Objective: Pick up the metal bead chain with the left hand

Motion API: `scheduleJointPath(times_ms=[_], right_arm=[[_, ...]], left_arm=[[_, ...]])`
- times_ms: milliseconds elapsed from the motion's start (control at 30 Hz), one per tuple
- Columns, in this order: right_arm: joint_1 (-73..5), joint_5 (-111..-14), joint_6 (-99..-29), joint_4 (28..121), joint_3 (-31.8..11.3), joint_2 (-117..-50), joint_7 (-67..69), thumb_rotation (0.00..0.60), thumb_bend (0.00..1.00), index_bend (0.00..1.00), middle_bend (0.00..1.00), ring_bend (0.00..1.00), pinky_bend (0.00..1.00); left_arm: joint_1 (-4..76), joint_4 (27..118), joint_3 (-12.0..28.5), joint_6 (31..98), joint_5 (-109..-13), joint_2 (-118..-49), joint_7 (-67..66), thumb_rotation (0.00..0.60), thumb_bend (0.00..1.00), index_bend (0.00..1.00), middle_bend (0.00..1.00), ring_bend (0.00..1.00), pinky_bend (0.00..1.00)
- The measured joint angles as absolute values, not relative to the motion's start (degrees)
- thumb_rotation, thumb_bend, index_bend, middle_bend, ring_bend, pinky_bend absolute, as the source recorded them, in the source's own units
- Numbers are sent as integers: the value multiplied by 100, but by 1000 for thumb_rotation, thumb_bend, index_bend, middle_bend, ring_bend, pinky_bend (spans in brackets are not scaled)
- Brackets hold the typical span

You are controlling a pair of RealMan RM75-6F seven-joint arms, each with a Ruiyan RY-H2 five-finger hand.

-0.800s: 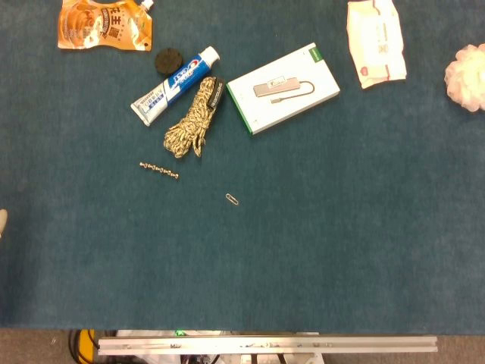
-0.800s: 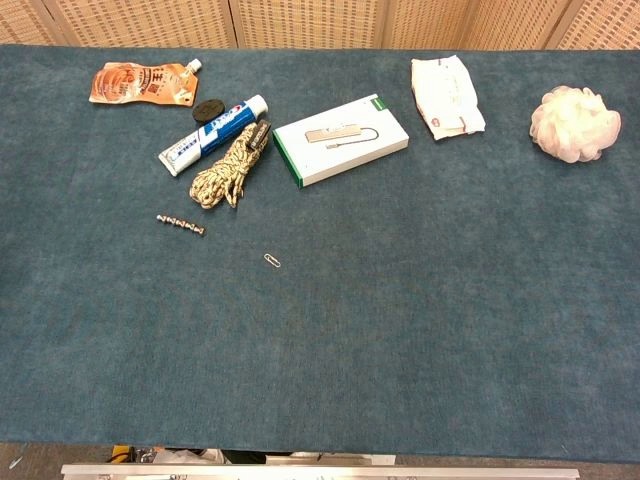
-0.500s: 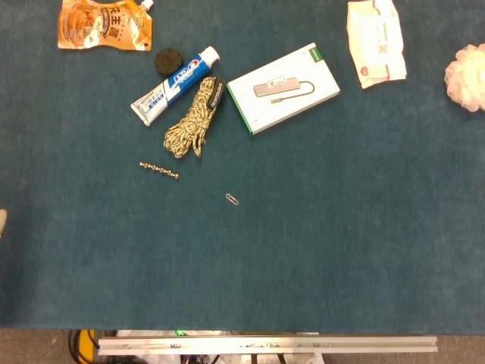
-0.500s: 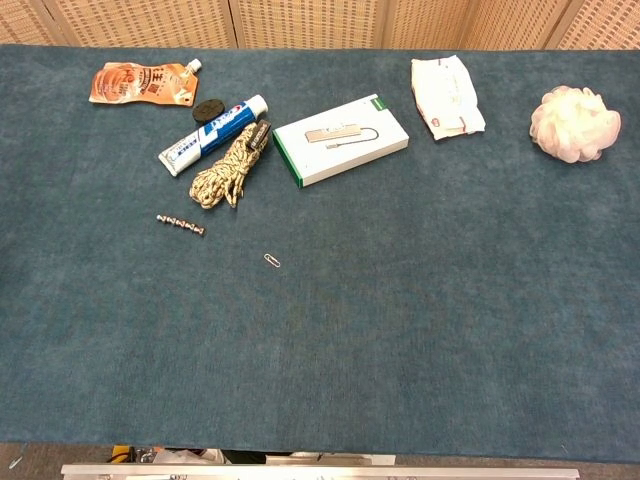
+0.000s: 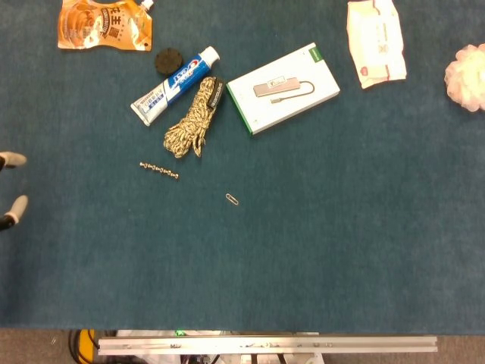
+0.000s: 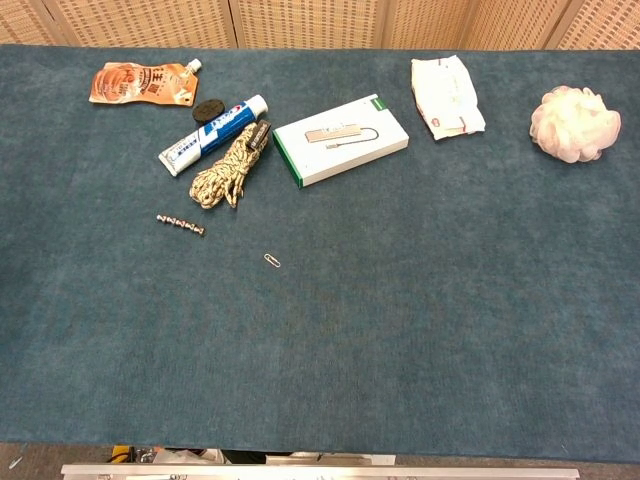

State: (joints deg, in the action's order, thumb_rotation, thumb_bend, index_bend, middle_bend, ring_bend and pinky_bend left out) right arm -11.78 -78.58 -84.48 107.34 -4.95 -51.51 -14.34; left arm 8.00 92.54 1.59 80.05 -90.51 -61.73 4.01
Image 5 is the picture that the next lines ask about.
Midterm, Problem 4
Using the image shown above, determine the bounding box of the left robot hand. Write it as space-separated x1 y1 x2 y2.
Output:
0 151 30 231

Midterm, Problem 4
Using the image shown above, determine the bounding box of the small metal bead chain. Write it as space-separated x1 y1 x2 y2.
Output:
139 162 180 180

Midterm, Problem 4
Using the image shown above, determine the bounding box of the orange spouted sauce pouch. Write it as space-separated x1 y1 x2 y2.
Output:
57 0 155 52

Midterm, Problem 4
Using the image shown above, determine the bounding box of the blue white toothpaste tube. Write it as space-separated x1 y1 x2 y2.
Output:
130 45 221 127

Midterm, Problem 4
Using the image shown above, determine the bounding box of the black round disc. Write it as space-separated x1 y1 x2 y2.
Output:
155 47 184 74

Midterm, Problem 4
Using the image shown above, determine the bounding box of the blue table cloth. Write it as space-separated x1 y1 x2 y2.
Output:
0 0 485 335

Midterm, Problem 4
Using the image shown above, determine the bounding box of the white usb hub box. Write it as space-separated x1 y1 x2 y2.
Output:
225 42 341 137

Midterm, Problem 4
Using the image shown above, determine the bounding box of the white wet wipes pack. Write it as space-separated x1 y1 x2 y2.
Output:
346 0 408 90

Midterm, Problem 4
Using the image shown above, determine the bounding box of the pink mesh bath sponge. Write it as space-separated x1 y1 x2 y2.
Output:
443 43 485 113

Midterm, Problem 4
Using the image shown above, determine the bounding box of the camouflage paracord bundle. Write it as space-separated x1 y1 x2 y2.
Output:
163 76 226 159

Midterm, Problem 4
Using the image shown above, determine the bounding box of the aluminium profile rail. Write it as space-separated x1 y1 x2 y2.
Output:
97 334 439 356

